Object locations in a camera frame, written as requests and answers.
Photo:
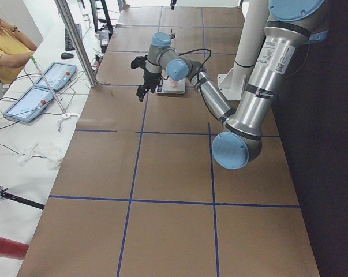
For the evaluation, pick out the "pink paper cup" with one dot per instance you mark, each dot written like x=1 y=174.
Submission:
x=172 y=82

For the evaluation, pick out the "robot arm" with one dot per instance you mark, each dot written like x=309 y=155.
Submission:
x=240 y=100

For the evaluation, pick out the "silver kitchen scale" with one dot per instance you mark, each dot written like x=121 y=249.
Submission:
x=164 y=88

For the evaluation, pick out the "red cylinder tube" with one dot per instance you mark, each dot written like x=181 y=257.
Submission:
x=12 y=249

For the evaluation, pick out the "upper teach pendant tablet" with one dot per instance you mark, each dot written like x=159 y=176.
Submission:
x=58 y=74

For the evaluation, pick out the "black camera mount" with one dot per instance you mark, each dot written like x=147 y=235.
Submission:
x=138 y=62

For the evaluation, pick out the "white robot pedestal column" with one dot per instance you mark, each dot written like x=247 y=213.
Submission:
x=234 y=82

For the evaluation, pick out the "brown paper table cover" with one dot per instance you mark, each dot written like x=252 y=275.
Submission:
x=139 y=193

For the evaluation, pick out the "teach pendant tablet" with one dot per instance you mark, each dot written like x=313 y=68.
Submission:
x=29 y=105
x=58 y=74

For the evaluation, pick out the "aluminium frame post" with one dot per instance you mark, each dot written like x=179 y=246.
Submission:
x=69 y=23

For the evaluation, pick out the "person in yellow shirt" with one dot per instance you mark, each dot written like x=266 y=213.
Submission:
x=16 y=49

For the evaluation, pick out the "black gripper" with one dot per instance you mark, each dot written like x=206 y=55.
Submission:
x=149 y=77

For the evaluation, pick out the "long reacher grabber tool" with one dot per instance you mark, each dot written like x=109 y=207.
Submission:
x=65 y=115

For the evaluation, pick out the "crumpled white tissue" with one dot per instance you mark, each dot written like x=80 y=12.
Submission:
x=44 y=149

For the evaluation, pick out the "black tripod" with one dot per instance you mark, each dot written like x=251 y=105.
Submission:
x=5 y=195

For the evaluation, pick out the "lower teach pendant tablet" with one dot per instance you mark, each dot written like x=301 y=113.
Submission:
x=29 y=105

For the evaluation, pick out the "clear glass sauce bottle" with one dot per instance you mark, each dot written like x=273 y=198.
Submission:
x=172 y=35

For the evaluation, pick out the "black keyboard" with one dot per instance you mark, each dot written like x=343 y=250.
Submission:
x=68 y=39

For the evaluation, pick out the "black computer mouse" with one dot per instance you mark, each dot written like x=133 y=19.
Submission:
x=66 y=55

